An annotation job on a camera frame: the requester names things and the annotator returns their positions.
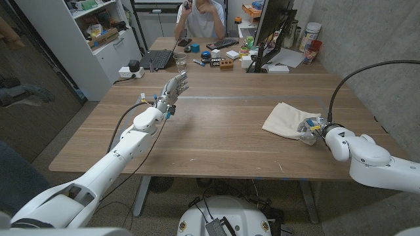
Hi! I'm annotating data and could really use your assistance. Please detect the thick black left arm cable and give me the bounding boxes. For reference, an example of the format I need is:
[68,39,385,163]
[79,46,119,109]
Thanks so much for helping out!
[106,101,155,154]

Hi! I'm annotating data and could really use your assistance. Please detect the black monitor stand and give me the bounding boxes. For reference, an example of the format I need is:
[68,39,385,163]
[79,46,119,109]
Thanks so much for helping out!
[245,41,270,73]

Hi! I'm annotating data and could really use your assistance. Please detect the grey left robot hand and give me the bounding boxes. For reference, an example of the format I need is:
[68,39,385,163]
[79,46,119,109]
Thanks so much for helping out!
[154,71,190,117]

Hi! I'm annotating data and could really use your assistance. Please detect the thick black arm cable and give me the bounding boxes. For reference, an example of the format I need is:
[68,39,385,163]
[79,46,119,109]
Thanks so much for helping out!
[106,101,155,154]
[327,59,420,124]

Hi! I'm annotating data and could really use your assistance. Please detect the grey finned box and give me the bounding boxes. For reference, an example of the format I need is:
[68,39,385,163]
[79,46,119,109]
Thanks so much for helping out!
[205,218,237,236]

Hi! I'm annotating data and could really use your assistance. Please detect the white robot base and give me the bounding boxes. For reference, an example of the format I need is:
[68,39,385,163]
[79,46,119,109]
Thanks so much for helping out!
[177,195,272,236]

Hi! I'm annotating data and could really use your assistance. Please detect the white paper sheet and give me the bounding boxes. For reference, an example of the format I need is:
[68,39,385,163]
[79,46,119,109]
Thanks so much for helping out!
[265,48,305,69]

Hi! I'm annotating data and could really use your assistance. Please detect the orange crate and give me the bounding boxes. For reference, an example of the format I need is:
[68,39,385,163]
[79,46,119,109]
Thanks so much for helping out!
[241,1,264,19]

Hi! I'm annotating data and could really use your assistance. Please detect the beige cloth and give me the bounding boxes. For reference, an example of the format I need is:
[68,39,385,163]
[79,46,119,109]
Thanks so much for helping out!
[261,102,322,141]

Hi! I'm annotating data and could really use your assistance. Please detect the yellow labelled container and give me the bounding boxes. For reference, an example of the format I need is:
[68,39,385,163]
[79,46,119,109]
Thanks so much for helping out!
[299,22,323,52]

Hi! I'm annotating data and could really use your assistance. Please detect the grey table leg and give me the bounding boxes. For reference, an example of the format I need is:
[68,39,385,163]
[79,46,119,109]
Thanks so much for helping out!
[298,180,320,225]
[133,176,152,218]

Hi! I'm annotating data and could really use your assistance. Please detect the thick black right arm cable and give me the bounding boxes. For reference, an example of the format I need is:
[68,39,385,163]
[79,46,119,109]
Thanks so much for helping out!
[327,59,420,124]

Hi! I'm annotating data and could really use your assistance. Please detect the standing person's blue jeans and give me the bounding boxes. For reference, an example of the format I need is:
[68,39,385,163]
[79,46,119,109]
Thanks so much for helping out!
[0,140,51,218]

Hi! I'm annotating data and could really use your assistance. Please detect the cardboard box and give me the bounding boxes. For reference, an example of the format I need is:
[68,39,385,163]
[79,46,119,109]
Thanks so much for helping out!
[87,27,120,50]

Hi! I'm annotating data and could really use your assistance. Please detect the round black floor fan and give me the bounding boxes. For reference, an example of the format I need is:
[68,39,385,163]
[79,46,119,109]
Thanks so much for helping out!
[149,176,175,193]

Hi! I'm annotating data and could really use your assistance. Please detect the clear drinking glass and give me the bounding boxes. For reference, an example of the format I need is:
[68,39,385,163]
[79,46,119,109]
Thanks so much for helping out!
[173,52,188,73]

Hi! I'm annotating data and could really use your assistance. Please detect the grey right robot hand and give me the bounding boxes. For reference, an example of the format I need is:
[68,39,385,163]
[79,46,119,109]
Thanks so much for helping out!
[297,117,327,146]

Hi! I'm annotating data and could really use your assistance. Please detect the black keyboard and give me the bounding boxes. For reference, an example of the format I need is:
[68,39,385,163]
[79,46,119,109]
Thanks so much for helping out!
[205,38,240,50]

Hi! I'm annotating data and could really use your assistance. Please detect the white shelf cabinet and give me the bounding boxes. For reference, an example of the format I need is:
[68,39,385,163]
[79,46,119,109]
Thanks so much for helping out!
[14,0,142,102]

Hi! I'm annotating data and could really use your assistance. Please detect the black laptop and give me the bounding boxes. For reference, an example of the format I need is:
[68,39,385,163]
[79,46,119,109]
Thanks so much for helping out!
[139,49,175,70]

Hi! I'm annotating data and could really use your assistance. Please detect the black computer monitor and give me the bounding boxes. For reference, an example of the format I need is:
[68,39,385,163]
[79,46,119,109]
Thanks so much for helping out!
[253,0,298,66]

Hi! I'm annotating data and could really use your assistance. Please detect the red cup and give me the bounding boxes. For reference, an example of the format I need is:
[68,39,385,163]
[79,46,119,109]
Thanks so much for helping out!
[302,39,323,65]

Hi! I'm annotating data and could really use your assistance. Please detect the white power strip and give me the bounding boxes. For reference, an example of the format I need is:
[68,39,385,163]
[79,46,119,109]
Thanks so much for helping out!
[118,66,146,79]

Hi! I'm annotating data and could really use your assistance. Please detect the seated person in white t-shirt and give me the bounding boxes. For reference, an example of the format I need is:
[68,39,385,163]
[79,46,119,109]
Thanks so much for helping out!
[173,0,227,40]

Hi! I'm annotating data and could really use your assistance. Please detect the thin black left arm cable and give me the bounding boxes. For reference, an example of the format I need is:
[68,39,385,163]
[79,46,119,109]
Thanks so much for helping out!
[98,117,168,203]

